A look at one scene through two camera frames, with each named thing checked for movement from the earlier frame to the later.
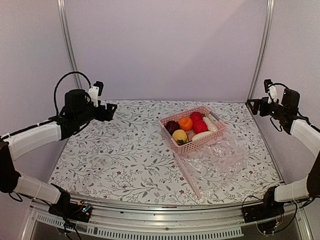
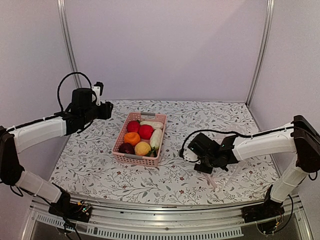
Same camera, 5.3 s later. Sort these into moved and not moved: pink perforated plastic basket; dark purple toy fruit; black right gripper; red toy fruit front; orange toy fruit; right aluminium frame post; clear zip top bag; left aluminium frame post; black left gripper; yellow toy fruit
Moved: clear zip top bag; dark purple toy fruit; pink perforated plastic basket; orange toy fruit; red toy fruit front; black right gripper; yellow toy fruit
Not moved: black left gripper; right aluminium frame post; left aluminium frame post
